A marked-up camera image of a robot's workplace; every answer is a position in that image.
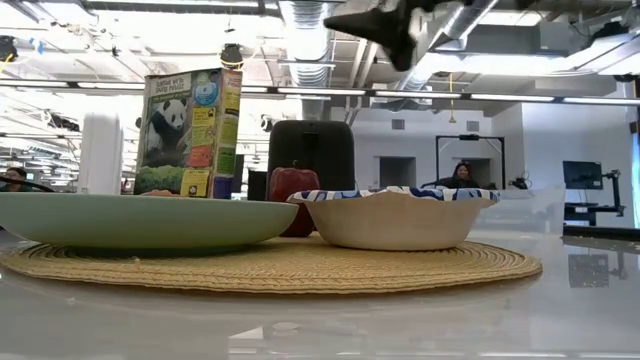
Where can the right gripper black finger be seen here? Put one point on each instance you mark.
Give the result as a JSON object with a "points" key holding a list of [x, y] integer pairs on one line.
{"points": [[370, 15], [372, 30]]}

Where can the red apple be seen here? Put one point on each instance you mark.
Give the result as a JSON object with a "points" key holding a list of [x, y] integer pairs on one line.
{"points": [[292, 185]]}

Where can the black rectangular frame stand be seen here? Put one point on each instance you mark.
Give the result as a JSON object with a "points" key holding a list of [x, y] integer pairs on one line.
{"points": [[470, 137]]}

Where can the silver ventilation duct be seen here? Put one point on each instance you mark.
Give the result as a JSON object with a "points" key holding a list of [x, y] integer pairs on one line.
{"points": [[450, 30], [307, 45]]}

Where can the person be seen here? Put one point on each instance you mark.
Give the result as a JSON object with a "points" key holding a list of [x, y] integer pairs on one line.
{"points": [[15, 175], [461, 177]]}

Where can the white rounded pillar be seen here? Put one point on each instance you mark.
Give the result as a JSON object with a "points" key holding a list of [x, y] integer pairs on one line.
{"points": [[102, 155]]}

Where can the panda cereal box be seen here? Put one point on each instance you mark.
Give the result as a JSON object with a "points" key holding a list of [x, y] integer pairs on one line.
{"points": [[185, 140]]}

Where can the brown bagel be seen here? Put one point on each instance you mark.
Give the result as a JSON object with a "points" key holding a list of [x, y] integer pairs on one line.
{"points": [[160, 193]]}

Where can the green plate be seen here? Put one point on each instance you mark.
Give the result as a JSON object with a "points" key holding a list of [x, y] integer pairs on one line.
{"points": [[140, 220]]}

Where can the black monitor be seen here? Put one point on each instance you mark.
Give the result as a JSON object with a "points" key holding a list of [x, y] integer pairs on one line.
{"points": [[582, 175]]}

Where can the black hanging round fixture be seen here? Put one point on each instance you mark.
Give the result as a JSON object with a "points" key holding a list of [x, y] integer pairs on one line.
{"points": [[231, 57]]}

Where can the black toaster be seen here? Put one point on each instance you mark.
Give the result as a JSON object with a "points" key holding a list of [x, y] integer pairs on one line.
{"points": [[320, 150]]}

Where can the round wooden board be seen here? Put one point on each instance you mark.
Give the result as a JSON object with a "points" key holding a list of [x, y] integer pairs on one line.
{"points": [[300, 270]]}

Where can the blue patterned paper bowl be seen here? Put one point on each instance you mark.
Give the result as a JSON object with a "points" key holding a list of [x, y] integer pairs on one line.
{"points": [[395, 225]]}

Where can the clear plastic container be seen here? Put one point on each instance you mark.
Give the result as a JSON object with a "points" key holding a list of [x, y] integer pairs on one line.
{"points": [[530, 210]]}

